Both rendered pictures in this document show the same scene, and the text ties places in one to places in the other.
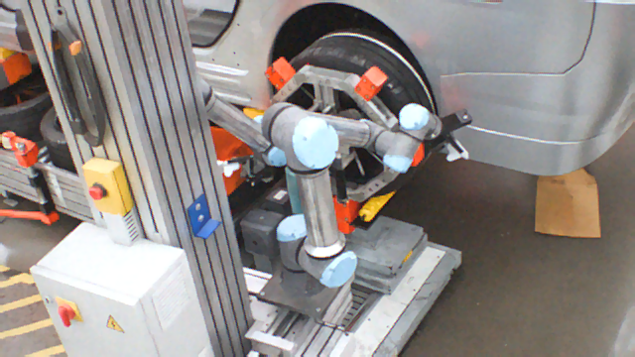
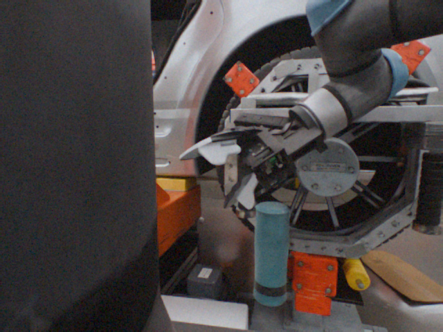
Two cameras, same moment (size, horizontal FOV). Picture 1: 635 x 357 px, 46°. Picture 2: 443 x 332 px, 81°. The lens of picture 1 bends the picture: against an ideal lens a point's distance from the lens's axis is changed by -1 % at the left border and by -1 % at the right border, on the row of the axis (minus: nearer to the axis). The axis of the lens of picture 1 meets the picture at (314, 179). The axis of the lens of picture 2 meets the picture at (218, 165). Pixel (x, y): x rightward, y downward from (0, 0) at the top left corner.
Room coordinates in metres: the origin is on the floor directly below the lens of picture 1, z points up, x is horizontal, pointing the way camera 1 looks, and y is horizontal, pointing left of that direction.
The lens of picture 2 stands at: (1.92, 0.45, 0.94)
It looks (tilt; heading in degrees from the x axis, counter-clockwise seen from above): 8 degrees down; 338
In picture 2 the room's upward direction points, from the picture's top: straight up
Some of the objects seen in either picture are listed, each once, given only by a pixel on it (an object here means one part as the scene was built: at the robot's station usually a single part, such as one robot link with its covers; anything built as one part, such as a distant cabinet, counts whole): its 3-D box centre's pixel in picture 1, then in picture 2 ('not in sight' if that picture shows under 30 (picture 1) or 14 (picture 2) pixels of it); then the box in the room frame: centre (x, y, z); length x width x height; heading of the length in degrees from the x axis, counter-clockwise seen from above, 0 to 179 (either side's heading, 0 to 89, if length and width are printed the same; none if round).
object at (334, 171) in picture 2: not in sight; (322, 162); (2.44, -0.06, 0.85); 0.21 x 0.14 x 0.14; 143
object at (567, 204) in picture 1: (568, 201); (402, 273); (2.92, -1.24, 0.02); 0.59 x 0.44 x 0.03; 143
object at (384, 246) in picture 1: (366, 217); (306, 294); (2.63, -0.20, 0.32); 0.40 x 0.30 x 0.28; 53
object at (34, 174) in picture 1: (37, 183); not in sight; (3.33, 1.44, 0.30); 0.09 x 0.05 x 0.50; 53
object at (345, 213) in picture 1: (347, 204); (311, 272); (2.53, -0.12, 0.48); 0.16 x 0.12 x 0.17; 143
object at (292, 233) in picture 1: (299, 240); not in sight; (1.73, 0.07, 0.98); 0.13 x 0.12 x 0.14; 35
